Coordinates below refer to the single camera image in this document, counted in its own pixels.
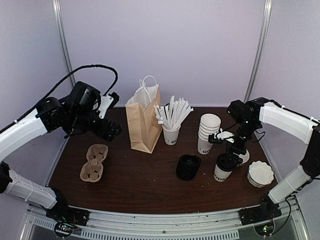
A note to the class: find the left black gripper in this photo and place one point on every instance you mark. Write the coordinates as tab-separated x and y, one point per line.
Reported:
110	135

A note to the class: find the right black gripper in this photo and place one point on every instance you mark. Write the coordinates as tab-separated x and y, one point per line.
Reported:
231	148

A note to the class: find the black cup lid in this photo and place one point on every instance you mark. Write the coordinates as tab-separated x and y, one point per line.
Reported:
221	162

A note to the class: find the brown paper bag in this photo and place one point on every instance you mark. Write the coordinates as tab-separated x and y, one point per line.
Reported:
144	130

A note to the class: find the cardboard cup carrier tray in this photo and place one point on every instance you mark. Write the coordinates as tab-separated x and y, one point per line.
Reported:
92	170

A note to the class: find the white paper coffee cup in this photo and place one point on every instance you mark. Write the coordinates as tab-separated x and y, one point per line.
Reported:
221	174

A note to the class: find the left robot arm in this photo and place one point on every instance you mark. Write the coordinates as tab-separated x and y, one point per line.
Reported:
83	110

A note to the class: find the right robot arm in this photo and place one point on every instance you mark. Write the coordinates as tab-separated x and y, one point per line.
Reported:
250	116

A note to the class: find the white round bowl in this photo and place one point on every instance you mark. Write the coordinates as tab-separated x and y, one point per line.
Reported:
245	157

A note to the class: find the white scalloped bowl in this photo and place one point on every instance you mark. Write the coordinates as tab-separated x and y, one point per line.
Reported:
260	174

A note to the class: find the stack of white paper cups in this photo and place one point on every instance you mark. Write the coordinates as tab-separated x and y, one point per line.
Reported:
209	125

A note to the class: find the stack of black lids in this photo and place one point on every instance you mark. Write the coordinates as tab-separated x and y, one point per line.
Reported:
188	166

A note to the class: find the paper cup holding straws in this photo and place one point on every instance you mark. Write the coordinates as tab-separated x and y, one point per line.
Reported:
171	136

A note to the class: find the bundle of wrapped straws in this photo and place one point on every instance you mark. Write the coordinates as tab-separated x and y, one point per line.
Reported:
173	114

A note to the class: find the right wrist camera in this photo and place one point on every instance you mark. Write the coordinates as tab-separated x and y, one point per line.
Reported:
220	136

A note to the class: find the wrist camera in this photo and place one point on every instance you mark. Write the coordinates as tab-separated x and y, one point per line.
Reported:
107	102
220	136

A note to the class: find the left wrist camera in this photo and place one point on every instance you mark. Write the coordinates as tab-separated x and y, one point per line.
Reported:
107	102

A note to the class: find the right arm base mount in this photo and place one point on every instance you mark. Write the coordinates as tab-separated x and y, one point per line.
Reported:
261	219

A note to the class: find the right metal wall post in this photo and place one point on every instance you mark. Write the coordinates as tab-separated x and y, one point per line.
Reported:
263	34

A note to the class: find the metal wall post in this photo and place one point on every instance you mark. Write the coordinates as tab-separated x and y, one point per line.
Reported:
263	34
62	36

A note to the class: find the aluminium front rail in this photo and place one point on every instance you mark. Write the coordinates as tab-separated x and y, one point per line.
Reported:
216	225

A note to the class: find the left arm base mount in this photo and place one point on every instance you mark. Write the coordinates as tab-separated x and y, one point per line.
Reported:
68	219

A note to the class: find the left metal wall post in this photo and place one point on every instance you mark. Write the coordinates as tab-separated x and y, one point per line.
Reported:
62	36

